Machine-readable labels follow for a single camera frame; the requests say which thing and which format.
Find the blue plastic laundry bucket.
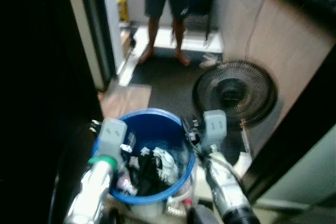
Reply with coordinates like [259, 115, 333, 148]
[94, 108, 198, 206]

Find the white garment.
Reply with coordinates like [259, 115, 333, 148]
[151, 147, 180, 186]

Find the dark grey floor mat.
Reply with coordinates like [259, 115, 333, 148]
[128, 46, 227, 121]

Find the black round floor fan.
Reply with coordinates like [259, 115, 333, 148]
[192, 59, 278, 130]

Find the black garment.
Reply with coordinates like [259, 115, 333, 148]
[125, 153, 164, 197]

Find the white slipper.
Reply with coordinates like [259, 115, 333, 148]
[199, 53, 222, 69]

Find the light wood cabinet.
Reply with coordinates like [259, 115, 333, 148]
[214, 0, 336, 156]

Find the yellow container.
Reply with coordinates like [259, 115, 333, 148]
[116, 0, 130, 24]

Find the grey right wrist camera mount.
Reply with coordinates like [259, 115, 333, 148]
[202, 109, 228, 149]

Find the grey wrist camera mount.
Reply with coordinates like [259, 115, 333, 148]
[202, 109, 228, 149]
[97, 118, 129, 157]

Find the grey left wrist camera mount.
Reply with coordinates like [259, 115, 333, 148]
[97, 118, 129, 157]

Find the thin black power cable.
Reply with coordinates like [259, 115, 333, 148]
[244, 0, 270, 62]

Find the white sliding door frame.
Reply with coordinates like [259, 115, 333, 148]
[62, 0, 127, 92]

